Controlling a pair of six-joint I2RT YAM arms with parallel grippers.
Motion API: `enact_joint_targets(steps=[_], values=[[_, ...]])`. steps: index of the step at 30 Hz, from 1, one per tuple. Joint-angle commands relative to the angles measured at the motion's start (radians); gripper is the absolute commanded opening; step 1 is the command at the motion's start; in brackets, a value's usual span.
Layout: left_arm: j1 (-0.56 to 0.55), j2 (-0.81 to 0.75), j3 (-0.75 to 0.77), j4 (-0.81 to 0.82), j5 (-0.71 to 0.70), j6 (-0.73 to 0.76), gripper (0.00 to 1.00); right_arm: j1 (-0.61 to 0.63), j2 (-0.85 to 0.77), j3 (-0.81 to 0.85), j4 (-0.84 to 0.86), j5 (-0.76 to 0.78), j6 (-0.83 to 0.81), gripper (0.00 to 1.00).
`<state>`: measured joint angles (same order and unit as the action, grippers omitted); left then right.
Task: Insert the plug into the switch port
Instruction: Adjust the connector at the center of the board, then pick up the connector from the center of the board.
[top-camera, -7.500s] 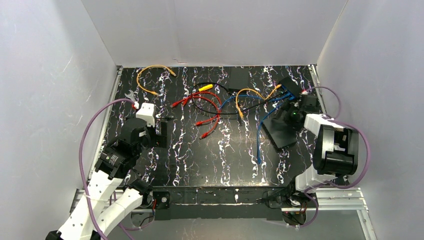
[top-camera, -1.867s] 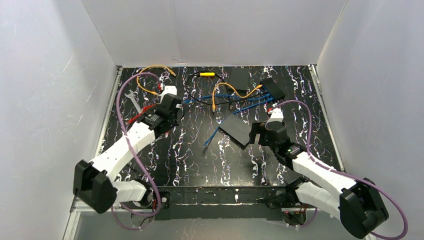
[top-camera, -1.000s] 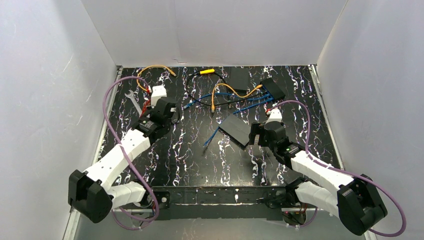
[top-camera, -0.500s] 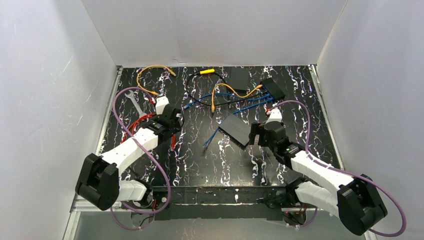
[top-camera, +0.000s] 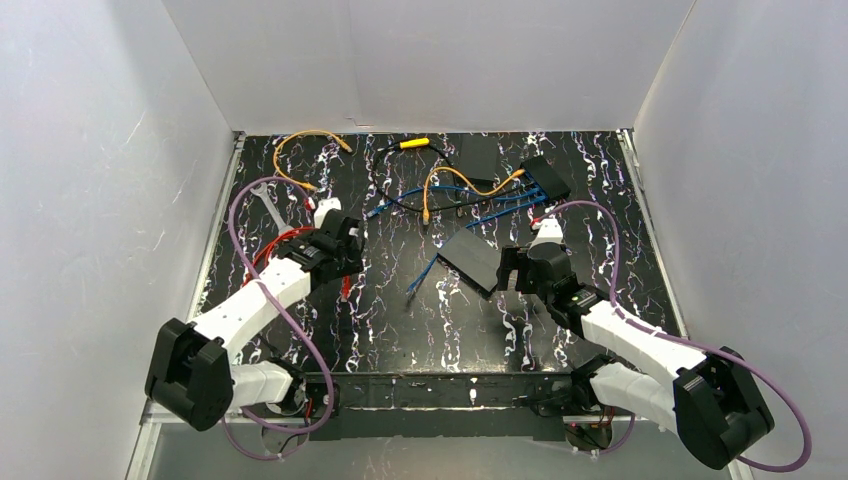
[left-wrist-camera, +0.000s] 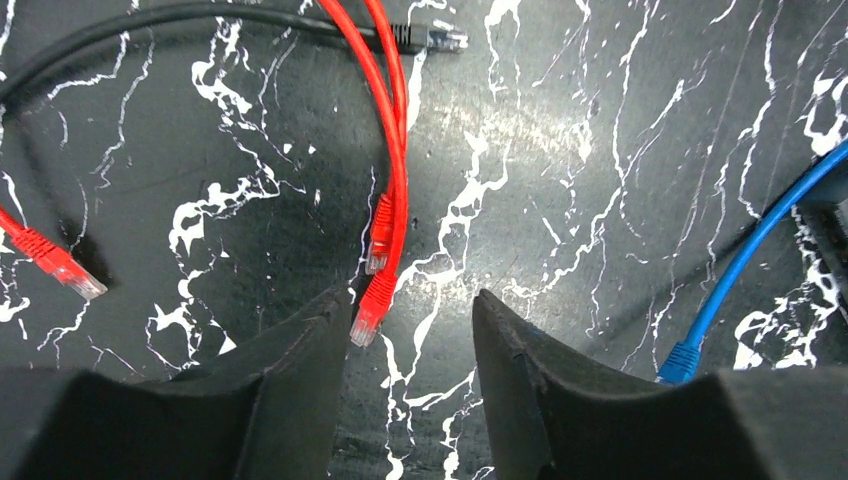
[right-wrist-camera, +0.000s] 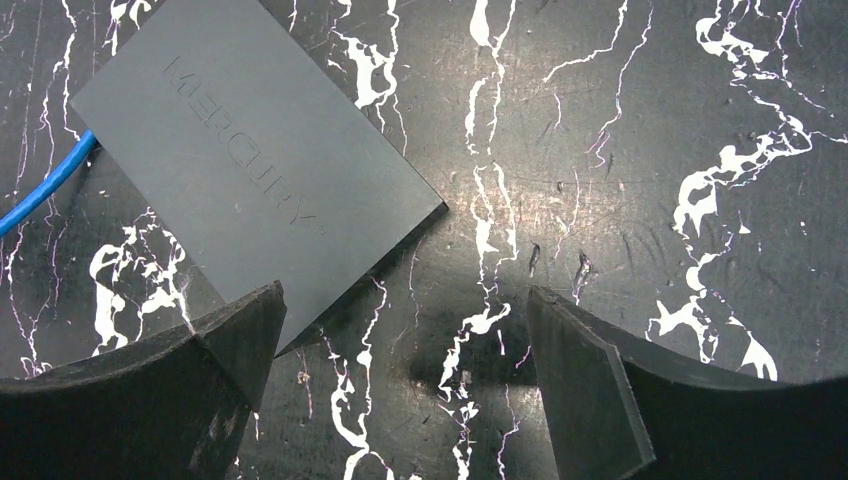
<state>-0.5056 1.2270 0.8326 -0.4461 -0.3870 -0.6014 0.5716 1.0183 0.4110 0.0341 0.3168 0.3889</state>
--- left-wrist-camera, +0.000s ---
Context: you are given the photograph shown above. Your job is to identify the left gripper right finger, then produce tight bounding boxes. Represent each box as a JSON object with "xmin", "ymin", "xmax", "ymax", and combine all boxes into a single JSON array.
[{"xmin": 472, "ymin": 290, "xmax": 847, "ymax": 479}]

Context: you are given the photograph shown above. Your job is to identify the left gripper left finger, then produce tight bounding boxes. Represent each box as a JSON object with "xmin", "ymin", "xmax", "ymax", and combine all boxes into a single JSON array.
[{"xmin": 1, "ymin": 286, "xmax": 352, "ymax": 479}]

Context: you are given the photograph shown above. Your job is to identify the red ethernet cable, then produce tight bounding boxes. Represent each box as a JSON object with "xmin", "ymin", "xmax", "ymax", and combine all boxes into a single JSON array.
[
  {"xmin": 0, "ymin": 0, "xmax": 412, "ymax": 303},
  {"xmin": 316, "ymin": 0, "xmax": 409, "ymax": 349}
]

